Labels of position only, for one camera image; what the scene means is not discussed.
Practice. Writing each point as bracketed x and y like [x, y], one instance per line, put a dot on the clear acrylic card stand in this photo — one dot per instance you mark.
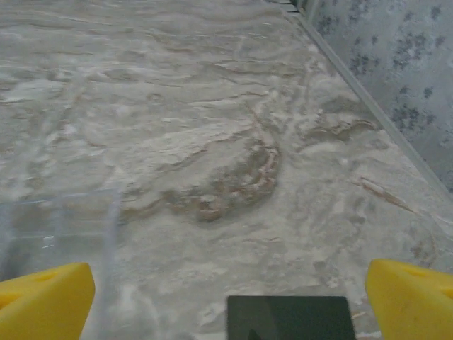
[53, 226]

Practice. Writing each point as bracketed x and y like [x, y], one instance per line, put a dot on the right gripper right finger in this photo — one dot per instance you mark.
[414, 304]

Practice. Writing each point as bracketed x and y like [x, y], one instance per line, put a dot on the black credit card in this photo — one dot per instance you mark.
[290, 318]

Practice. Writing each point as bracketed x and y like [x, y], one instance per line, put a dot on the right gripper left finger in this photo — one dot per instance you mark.
[46, 304]

